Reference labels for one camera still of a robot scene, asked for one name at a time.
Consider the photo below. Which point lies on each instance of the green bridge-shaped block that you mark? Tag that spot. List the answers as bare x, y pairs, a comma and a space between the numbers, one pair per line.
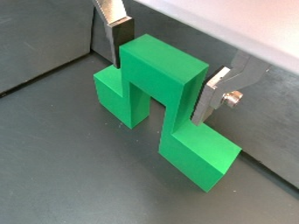
158, 72

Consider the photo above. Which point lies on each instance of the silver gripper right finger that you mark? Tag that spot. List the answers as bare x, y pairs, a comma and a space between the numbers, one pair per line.
220, 90

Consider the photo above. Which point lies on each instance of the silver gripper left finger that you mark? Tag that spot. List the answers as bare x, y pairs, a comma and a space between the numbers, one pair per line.
117, 23

